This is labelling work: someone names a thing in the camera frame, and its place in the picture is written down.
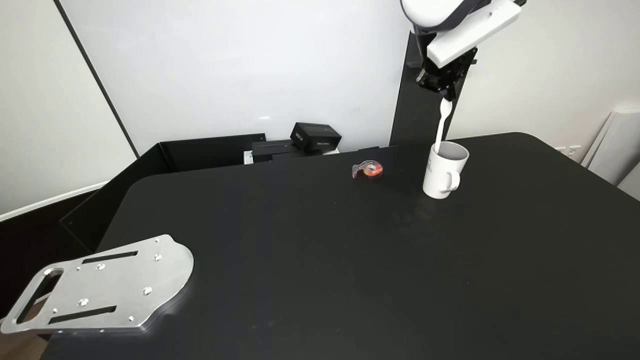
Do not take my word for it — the small black box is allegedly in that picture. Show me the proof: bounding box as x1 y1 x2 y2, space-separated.
289 122 341 154

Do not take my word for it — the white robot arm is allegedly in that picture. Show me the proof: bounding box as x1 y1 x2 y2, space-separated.
400 0 526 101

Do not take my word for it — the white ceramic mug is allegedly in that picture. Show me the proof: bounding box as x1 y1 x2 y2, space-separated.
422 143 470 200

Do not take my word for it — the white plastic spoon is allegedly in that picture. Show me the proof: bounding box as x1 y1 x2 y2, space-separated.
434 99 452 153

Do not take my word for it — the white whiteboard panel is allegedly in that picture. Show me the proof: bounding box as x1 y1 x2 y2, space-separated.
57 0 407 153

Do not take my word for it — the grey metal mounting plate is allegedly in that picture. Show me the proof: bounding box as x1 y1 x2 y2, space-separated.
1 235 194 334

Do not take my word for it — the red tape roll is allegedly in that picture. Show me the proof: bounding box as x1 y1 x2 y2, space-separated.
352 161 383 178

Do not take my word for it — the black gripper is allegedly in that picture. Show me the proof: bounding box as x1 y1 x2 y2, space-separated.
415 51 476 101

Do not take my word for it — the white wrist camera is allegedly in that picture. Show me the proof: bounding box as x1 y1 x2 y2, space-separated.
426 0 521 69

